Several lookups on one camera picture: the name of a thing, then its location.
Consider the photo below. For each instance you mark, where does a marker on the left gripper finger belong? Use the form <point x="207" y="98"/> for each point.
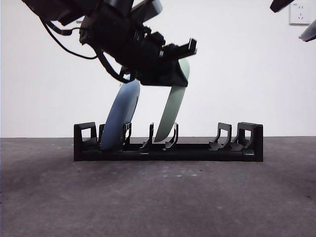
<point x="155" y="80"/>
<point x="177" y="76"/>

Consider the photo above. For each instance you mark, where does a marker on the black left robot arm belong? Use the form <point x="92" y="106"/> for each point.
<point x="118" y="37"/>

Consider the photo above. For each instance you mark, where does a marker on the round blue plate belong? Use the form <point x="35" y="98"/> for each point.
<point x="123" y="111"/>

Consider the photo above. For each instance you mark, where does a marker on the white wall socket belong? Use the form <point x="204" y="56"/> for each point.
<point x="300" y="17"/>

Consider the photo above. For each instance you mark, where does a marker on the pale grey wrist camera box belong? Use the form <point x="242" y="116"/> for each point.
<point x="150" y="8"/>

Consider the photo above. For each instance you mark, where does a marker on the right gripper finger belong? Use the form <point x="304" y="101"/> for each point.
<point x="309" y="33"/>
<point x="280" y="5"/>

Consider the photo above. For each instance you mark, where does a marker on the round green plate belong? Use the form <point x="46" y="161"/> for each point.
<point x="170" y="111"/>

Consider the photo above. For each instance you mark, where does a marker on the black plastic plate rack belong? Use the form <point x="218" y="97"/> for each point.
<point x="197" y="154"/>

